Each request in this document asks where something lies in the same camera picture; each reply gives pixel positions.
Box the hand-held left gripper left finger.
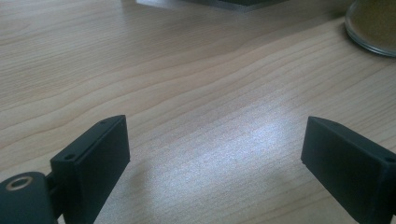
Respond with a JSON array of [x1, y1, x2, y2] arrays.
[[49, 114, 132, 224]]

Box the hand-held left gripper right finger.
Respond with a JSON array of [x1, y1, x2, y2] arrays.
[[300, 116, 396, 224]]

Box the tall spice jar lid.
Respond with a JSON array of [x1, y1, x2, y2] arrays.
[[344, 0, 396, 58]]

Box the black corner shelf rack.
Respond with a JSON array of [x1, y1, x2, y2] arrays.
[[135, 0, 289, 13]]

